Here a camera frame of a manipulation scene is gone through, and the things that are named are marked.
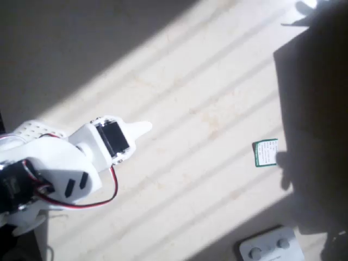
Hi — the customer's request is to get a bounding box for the green-bordered white card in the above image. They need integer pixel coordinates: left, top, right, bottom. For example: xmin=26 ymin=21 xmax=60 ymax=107
xmin=252 ymin=138 xmax=279 ymax=168

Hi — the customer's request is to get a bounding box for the white device with round knobs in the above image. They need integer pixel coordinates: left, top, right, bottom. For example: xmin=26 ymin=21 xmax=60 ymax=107
xmin=234 ymin=225 xmax=306 ymax=261

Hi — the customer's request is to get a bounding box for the red black gripper servo cable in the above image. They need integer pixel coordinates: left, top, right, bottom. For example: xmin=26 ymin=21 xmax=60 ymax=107
xmin=40 ymin=166 xmax=120 ymax=209

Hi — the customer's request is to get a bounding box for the red black wrist servo cable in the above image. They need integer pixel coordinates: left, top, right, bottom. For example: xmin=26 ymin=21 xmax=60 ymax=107
xmin=23 ymin=159 xmax=55 ymax=196

